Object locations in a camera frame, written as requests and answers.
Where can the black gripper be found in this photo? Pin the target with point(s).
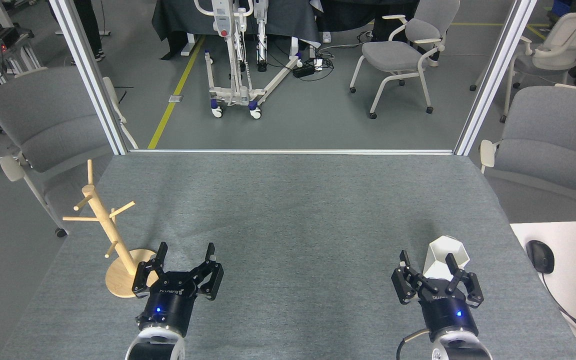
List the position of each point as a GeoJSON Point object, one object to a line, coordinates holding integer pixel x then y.
{"type": "Point", "coordinates": [448, 312]}
{"type": "Point", "coordinates": [170, 300]}

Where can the white hexagonal cup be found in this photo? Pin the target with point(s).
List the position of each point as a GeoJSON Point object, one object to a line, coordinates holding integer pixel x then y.
{"type": "Point", "coordinates": [438, 260]}

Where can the wooden cup rack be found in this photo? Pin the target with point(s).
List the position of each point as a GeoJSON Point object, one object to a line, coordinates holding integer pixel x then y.
{"type": "Point", "coordinates": [118, 245]}

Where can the black computer mouse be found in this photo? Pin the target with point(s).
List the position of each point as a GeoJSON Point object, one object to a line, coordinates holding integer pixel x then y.
{"type": "Point", "coordinates": [540, 256]}

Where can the white desk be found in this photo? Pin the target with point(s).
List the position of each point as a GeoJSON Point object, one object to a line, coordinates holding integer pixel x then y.
{"type": "Point", "coordinates": [575, 250]}

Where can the metal floor plate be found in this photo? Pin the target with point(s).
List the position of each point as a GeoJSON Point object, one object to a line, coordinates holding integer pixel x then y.
{"type": "Point", "coordinates": [175, 98]}

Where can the grey chair with beige armrests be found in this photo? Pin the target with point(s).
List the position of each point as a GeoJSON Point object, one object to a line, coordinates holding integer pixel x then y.
{"type": "Point", "coordinates": [48, 125]}
{"type": "Point", "coordinates": [553, 135]}

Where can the white stand on wheels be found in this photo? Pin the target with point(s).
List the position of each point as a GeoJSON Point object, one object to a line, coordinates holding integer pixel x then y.
{"type": "Point", "coordinates": [233, 90]}

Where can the grey chair on castors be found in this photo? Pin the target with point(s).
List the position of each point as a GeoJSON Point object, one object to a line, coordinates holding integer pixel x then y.
{"type": "Point", "coordinates": [393, 52]}

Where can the black power strip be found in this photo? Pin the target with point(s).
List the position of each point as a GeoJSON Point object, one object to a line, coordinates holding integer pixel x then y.
{"type": "Point", "coordinates": [304, 70]}

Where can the dark table cloth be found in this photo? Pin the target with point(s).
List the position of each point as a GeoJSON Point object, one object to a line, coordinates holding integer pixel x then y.
{"type": "Point", "coordinates": [178, 20]}

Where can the white mesh office chair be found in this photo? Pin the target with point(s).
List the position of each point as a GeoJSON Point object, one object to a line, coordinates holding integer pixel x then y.
{"type": "Point", "coordinates": [553, 50]}

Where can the person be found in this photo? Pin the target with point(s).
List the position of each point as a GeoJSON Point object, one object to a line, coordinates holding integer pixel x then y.
{"type": "Point", "coordinates": [90, 30]}

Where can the person's white shoe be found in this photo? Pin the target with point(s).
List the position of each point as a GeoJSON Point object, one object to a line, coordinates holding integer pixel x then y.
{"type": "Point", "coordinates": [326, 37]}

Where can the silver aluminium rail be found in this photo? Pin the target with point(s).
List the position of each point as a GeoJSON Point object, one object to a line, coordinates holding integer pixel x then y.
{"type": "Point", "coordinates": [293, 151]}

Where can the silver aluminium post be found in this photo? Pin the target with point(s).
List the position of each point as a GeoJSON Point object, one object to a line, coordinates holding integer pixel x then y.
{"type": "Point", "coordinates": [90, 80]}
{"type": "Point", "coordinates": [493, 80]}

